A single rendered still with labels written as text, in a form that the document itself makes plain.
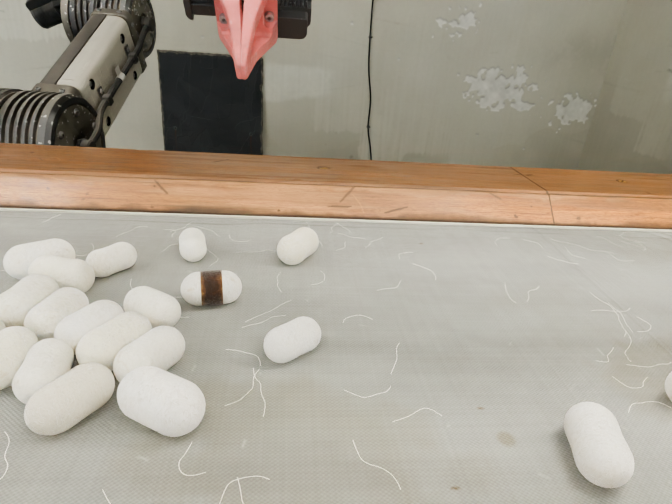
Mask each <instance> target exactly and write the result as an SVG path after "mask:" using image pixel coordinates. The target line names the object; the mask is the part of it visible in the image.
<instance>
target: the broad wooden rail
mask: <svg viewBox="0 0 672 504"><path fill-rule="evenodd" d="M0 208H23V209H54V210H85V211H115V212H146V213H176V214H207V215H238V216H268V217H299V218H330V219H360V220H391V221H421V222H452V223H483V224H513V225H544V226H574V227H605V228H636V229H666V230H672V174H655V173H633V172H612V171H591V170H569V169H548V168H526V167H505V166H484V165H462V164H441V163H420V162H398V161H377V160H355V159H334V158H313V157H291V156H270V155H249V154H227V153H206V152H185V151H163V150H135V149H120V148H99V147H78V146H57V145H35V144H14V143H0Z"/></svg>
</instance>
